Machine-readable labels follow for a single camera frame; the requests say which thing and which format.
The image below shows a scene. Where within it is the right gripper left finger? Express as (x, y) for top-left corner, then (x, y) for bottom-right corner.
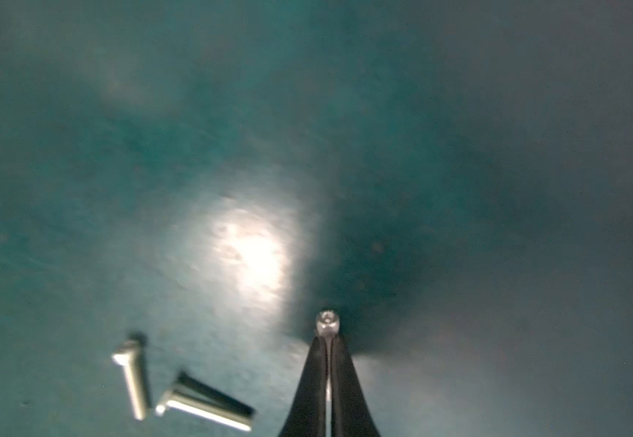
(279, 337), (327, 437)

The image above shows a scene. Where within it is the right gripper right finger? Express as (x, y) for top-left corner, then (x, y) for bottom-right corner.
(329, 335), (380, 437)

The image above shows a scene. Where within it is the green table mat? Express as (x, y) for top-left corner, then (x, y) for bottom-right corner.
(0, 1), (633, 436)

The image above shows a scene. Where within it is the thin silver screw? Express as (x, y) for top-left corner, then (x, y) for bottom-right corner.
(112, 339), (150, 421)
(315, 310), (340, 338)

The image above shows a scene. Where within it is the thin black screw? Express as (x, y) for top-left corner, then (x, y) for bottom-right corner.
(154, 373), (256, 433)

